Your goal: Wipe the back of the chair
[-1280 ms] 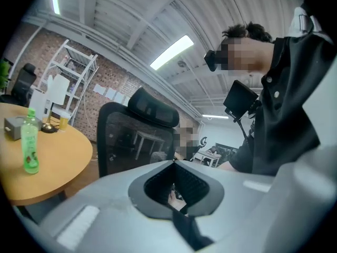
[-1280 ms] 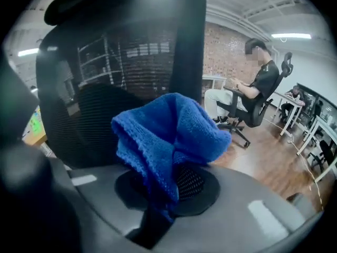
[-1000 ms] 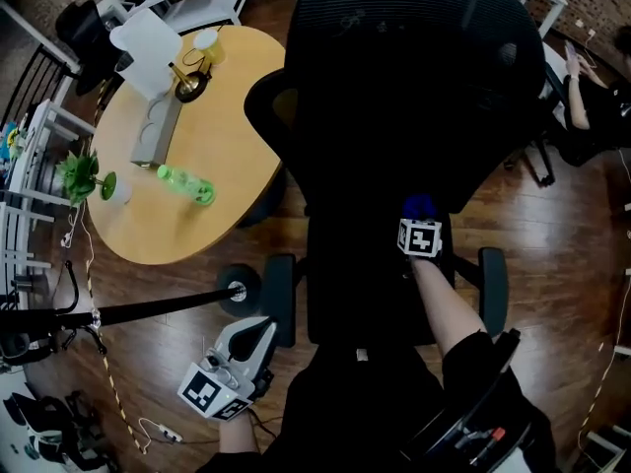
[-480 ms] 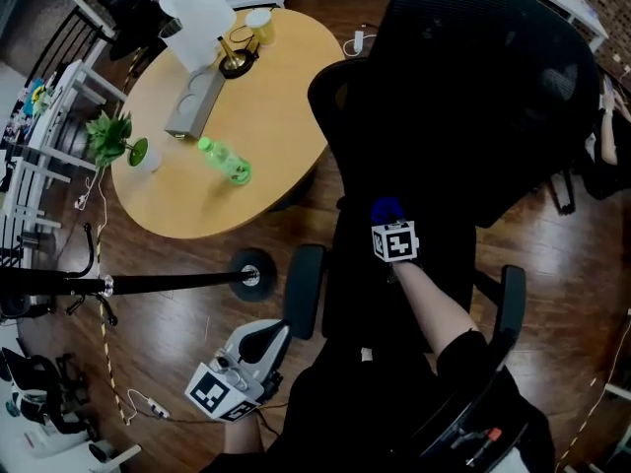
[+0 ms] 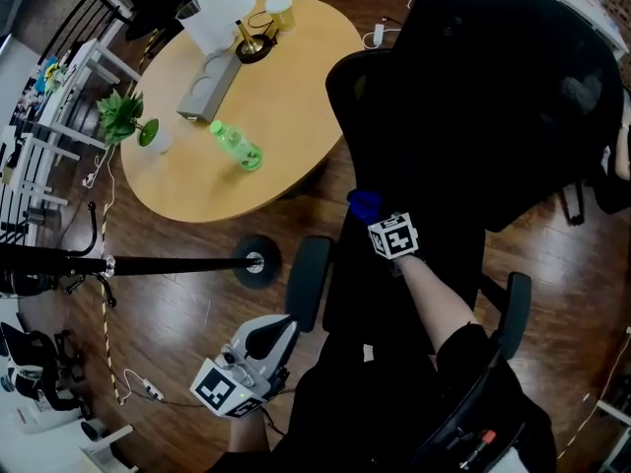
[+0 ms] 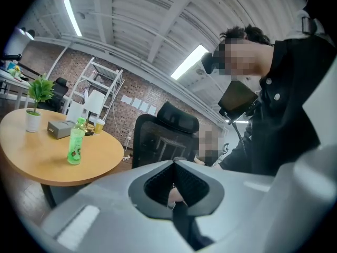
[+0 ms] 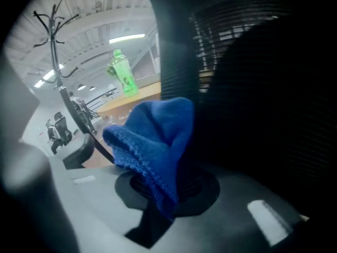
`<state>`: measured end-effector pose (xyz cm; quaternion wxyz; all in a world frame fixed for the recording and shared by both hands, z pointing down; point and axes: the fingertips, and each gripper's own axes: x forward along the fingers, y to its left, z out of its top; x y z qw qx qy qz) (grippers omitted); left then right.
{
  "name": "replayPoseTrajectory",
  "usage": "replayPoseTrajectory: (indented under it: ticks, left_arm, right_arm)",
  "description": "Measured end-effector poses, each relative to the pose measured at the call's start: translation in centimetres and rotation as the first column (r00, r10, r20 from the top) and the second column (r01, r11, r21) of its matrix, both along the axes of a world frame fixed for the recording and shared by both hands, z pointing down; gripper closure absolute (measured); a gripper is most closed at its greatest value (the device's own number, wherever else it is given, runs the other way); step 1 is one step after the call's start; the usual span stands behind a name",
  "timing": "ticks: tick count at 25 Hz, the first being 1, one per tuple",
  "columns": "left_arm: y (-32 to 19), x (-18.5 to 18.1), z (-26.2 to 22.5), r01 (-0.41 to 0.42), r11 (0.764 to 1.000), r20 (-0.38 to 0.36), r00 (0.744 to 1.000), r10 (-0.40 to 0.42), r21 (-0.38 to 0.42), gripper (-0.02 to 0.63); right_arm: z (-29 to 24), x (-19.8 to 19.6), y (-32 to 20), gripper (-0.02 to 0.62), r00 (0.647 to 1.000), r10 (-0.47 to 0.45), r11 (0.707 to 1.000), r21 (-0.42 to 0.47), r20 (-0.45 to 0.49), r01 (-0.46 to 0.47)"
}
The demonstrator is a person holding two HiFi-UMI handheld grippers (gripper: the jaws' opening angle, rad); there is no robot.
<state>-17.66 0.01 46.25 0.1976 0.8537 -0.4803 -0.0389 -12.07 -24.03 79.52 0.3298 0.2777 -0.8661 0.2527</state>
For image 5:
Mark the blue cloth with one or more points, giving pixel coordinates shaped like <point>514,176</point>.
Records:
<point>365,205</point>

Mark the yellow black striped floor tape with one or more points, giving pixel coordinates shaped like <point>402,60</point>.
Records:
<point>106,338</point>

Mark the white metal rack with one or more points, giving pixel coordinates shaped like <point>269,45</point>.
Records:
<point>34,187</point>

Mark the grey rectangular box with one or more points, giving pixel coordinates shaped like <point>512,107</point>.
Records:
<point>204,91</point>

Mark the small white side table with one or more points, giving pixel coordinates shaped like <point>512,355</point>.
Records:
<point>84,62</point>

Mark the person's black clothing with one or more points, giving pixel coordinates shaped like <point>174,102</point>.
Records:
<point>370,412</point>

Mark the white cylindrical container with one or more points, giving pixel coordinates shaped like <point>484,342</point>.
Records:
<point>186,10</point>

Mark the white frame table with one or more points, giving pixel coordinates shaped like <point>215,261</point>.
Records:
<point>613,409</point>

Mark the black metal railing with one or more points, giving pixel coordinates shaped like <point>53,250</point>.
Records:
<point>84,18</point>

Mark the green plastic bottle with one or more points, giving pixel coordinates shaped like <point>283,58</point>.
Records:
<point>236,143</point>

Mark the person's left forearm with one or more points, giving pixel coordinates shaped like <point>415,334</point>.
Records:
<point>249,436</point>

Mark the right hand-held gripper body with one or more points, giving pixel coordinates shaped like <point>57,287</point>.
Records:
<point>397,239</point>

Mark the black mesh office chair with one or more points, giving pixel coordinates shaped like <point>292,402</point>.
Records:
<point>493,91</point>

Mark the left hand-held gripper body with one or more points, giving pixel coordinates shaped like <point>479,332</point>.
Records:
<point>268,362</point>

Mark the person's right forearm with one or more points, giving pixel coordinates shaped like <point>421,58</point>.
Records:
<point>434,303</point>

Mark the yellow jar with white lid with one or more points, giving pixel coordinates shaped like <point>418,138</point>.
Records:
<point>282,18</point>

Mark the white power strip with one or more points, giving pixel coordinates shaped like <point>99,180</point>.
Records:
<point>379,35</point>
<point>154,390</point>

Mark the black coat rack stand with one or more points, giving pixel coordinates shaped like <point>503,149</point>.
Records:
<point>172,265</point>

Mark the round wooden table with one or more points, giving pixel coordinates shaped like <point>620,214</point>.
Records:
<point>296,116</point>

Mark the green plant in white pot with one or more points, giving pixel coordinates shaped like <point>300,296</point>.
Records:
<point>118,114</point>

